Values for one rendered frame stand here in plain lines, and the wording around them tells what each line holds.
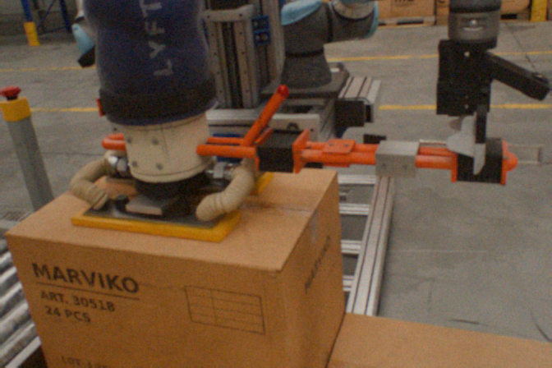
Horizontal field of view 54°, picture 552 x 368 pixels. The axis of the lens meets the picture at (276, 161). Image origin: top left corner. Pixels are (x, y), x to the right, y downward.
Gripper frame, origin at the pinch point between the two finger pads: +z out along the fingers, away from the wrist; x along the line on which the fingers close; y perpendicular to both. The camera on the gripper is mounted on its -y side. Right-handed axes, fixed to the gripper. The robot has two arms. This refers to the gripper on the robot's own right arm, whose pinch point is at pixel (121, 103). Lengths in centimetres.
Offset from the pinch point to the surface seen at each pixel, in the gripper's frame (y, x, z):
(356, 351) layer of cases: 66, -20, 53
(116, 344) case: 22, -46, 37
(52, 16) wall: -707, 754, 75
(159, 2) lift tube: 38, -33, -29
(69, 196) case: 3.1, -29.2, 12.8
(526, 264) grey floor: 113, 107, 107
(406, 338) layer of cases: 76, -12, 53
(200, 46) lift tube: 41, -26, -20
